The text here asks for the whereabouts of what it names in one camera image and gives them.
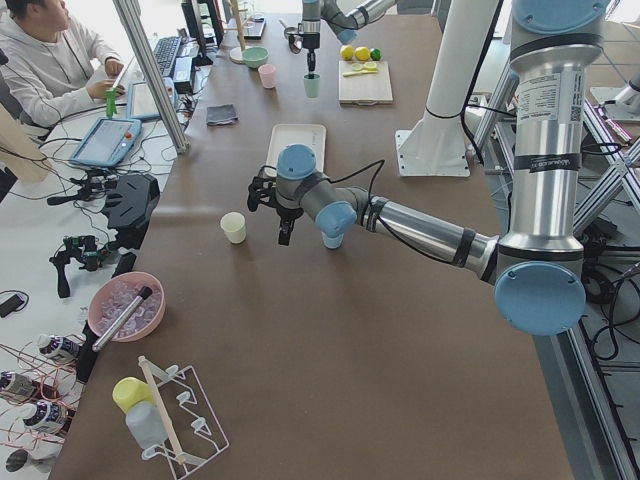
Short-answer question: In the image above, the green bowl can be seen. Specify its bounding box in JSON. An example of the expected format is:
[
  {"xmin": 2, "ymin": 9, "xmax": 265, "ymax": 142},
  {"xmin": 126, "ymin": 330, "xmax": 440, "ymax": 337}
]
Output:
[{"xmin": 242, "ymin": 46, "xmax": 269, "ymax": 69}]

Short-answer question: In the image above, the grey cup on rack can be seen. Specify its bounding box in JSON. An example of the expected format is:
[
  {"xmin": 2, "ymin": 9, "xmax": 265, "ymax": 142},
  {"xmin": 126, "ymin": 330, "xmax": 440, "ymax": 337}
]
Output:
[{"xmin": 125, "ymin": 401, "xmax": 168, "ymax": 449}]

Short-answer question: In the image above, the yellow lemon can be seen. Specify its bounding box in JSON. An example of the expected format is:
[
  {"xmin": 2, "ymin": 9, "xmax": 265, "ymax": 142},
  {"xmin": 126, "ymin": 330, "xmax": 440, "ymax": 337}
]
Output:
[
  {"xmin": 354, "ymin": 46, "xmax": 371, "ymax": 62},
  {"xmin": 340, "ymin": 45, "xmax": 354, "ymax": 61}
]

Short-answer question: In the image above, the yellow plastic knife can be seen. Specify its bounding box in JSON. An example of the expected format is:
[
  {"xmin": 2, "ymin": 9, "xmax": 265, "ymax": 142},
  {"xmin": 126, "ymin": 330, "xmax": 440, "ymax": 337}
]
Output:
[{"xmin": 341, "ymin": 70, "xmax": 379, "ymax": 78}]

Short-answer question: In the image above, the metal muddler in bowl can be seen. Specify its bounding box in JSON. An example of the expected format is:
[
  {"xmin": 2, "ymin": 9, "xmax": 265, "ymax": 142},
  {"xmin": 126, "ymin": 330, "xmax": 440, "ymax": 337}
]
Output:
[{"xmin": 91, "ymin": 286, "xmax": 153, "ymax": 352}]

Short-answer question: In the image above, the seated person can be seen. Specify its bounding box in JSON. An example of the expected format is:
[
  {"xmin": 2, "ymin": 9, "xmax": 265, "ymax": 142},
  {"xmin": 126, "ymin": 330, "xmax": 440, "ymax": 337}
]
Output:
[{"xmin": 1, "ymin": 1, "xmax": 124, "ymax": 128}]

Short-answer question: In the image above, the beige rabbit tray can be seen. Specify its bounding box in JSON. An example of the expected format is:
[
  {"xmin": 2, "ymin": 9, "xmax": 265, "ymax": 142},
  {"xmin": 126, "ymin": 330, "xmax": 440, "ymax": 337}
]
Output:
[{"xmin": 264, "ymin": 123, "xmax": 328, "ymax": 180}]

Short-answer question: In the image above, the pink cup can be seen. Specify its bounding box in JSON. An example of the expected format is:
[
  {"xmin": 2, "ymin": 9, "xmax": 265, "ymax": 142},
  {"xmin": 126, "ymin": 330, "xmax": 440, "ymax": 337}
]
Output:
[{"xmin": 258, "ymin": 64, "xmax": 277, "ymax": 89}]

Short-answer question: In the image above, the yellow cup on rack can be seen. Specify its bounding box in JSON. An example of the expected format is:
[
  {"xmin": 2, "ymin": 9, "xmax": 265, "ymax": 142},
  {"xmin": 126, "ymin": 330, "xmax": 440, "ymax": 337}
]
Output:
[{"xmin": 112, "ymin": 377, "xmax": 155, "ymax": 413}]

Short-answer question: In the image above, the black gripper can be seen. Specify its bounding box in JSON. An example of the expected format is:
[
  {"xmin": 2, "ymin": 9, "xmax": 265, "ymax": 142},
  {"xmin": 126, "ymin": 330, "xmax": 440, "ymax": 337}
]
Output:
[
  {"xmin": 276, "ymin": 202, "xmax": 304, "ymax": 245},
  {"xmin": 301, "ymin": 32, "xmax": 320, "ymax": 74}
]

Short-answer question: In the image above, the green lime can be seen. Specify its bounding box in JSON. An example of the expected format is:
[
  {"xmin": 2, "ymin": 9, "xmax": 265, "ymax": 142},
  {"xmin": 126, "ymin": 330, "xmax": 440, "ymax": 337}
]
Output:
[{"xmin": 370, "ymin": 48, "xmax": 382, "ymax": 61}]

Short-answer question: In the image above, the pink bowl with ice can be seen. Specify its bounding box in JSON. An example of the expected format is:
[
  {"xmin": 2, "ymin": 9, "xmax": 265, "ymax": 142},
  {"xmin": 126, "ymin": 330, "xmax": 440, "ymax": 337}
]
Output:
[{"xmin": 88, "ymin": 271, "xmax": 166, "ymax": 342}]

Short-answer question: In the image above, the blue cup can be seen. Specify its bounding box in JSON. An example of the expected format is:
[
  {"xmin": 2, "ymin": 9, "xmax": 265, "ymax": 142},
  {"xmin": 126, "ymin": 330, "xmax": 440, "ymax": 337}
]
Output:
[{"xmin": 322, "ymin": 232, "xmax": 344, "ymax": 250}]

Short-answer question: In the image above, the black monitor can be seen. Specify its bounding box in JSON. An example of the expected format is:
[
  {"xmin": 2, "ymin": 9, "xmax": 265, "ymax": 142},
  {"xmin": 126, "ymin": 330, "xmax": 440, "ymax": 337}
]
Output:
[{"xmin": 181, "ymin": 0, "xmax": 213, "ymax": 67}]

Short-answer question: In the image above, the wooden cup tree stand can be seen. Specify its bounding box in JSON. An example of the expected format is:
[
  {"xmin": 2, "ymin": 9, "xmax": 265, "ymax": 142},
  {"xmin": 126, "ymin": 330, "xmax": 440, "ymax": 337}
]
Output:
[{"xmin": 228, "ymin": 0, "xmax": 247, "ymax": 64}]

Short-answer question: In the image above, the wooden cutting board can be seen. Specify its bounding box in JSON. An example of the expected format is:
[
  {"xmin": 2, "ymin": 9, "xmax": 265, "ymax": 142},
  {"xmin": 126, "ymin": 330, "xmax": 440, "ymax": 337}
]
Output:
[{"xmin": 338, "ymin": 60, "xmax": 394, "ymax": 105}]

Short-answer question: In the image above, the metal scoop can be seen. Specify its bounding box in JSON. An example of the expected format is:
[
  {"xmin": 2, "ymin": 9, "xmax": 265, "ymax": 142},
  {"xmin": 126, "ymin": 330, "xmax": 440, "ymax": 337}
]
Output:
[{"xmin": 278, "ymin": 18, "xmax": 302, "ymax": 54}]

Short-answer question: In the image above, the aluminium frame post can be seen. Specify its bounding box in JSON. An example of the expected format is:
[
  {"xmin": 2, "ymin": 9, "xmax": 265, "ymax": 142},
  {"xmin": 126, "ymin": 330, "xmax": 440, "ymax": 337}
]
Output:
[{"xmin": 112, "ymin": 0, "xmax": 189, "ymax": 154}]

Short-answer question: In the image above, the grey folded cloth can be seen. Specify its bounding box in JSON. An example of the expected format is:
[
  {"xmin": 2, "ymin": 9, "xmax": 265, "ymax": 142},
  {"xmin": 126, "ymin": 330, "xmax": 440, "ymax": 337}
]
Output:
[{"xmin": 206, "ymin": 104, "xmax": 238, "ymax": 126}]

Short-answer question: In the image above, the blue teach pendant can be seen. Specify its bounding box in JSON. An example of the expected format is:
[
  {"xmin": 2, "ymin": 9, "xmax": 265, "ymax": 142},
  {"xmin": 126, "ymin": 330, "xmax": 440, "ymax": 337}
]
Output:
[
  {"xmin": 126, "ymin": 81, "xmax": 160, "ymax": 122},
  {"xmin": 69, "ymin": 118, "xmax": 142, "ymax": 167}
]

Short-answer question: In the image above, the white wire rack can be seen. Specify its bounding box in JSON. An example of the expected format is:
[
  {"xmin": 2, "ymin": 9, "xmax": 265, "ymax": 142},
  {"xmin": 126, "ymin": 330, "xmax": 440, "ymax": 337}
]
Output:
[{"xmin": 138, "ymin": 356, "xmax": 231, "ymax": 479}]

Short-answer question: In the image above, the black keyboard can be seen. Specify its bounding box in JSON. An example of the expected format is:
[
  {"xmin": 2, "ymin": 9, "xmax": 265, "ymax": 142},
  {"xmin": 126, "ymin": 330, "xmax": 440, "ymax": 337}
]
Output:
[{"xmin": 153, "ymin": 36, "xmax": 182, "ymax": 77}]

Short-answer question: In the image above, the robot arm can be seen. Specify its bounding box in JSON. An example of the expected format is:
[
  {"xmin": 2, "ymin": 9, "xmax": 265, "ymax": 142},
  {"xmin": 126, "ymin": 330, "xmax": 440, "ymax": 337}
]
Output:
[
  {"xmin": 272, "ymin": 1, "xmax": 603, "ymax": 346},
  {"xmin": 298, "ymin": 0, "xmax": 397, "ymax": 74}
]

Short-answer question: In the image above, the white pedestal column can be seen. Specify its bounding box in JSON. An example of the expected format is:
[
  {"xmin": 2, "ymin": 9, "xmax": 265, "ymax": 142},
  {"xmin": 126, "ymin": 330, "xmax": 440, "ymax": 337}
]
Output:
[{"xmin": 396, "ymin": 0, "xmax": 502, "ymax": 177}]

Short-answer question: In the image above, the cream cup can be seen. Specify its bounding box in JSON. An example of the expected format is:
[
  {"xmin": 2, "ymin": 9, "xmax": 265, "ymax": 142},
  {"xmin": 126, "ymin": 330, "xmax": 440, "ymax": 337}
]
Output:
[{"xmin": 219, "ymin": 211, "xmax": 246, "ymax": 245}]

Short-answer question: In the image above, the green cup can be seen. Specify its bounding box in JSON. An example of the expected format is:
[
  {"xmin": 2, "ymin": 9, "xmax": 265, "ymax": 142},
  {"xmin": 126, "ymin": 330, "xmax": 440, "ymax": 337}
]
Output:
[{"xmin": 303, "ymin": 73, "xmax": 321, "ymax": 98}]

